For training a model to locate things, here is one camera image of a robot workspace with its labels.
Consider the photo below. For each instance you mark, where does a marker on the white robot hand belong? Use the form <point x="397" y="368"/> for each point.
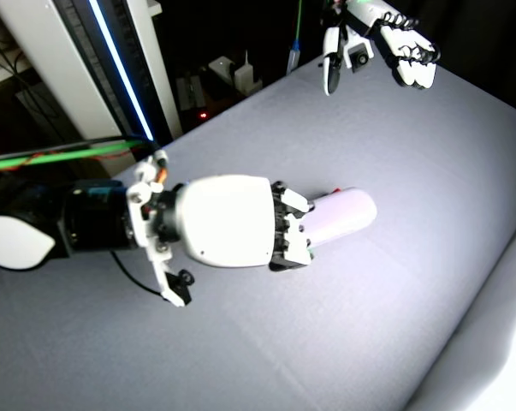
<point x="407" y="47"/>
<point x="227" y="218"/>

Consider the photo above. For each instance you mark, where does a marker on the grey oblong case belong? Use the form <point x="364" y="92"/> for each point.
<point x="347" y="214"/>

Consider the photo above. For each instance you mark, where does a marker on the black device with red light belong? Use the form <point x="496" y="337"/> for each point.
<point x="191" y="92"/>

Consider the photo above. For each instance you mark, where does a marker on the grey table cloth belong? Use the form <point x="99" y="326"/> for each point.
<point x="326" y="321"/>

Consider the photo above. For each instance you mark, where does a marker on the white adapter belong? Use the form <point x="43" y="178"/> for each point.
<point x="244" y="77"/>

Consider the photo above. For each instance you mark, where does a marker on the small white box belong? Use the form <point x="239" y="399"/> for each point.
<point x="219" y="66"/>

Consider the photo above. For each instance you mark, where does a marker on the blue white light strip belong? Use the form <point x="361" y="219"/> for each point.
<point x="120" y="73"/>

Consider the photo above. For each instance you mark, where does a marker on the white column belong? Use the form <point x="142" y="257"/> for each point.
<point x="56" y="64"/>

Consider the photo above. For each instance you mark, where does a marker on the white shelf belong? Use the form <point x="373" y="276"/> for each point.
<point x="1" y="75"/>

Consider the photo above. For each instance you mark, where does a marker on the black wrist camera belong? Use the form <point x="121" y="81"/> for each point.
<point x="360" y="55"/>
<point x="178" y="284"/>

